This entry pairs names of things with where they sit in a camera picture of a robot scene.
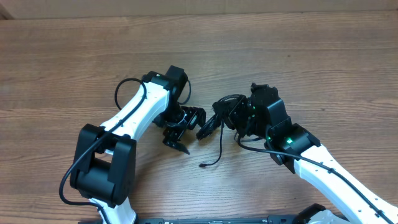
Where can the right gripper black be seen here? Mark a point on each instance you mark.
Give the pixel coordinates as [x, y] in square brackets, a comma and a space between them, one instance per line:
[229, 112]

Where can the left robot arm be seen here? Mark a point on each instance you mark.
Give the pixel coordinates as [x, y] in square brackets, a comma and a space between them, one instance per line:
[104, 163]

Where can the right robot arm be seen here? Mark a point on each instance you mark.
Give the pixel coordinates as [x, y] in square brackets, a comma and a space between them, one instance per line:
[263, 115]

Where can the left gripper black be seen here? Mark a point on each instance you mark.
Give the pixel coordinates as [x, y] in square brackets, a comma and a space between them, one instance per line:
[194, 114]

